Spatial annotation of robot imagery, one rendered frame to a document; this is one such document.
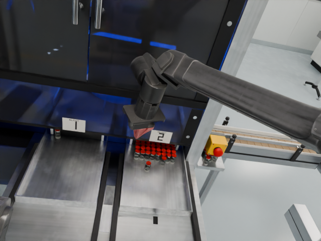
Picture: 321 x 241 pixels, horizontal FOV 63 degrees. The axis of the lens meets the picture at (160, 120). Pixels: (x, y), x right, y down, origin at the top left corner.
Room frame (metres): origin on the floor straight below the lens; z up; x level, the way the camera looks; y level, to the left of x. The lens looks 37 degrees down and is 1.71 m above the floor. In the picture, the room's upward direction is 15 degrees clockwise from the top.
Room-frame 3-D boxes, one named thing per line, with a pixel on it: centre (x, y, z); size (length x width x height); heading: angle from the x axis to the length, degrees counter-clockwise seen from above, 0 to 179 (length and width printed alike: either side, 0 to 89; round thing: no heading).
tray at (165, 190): (0.72, -0.04, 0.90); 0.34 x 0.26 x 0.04; 12
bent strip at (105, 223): (0.51, 0.09, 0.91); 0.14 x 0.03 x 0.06; 11
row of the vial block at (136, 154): (0.80, -0.02, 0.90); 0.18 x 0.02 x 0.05; 101
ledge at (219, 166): (0.93, -0.26, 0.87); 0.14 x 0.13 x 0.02; 12
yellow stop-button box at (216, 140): (0.88, -0.26, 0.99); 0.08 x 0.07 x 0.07; 12
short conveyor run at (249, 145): (1.08, -0.51, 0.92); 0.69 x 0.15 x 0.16; 102
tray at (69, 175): (0.65, 0.30, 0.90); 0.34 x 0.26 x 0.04; 11
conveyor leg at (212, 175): (1.05, -0.37, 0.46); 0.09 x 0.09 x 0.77; 12
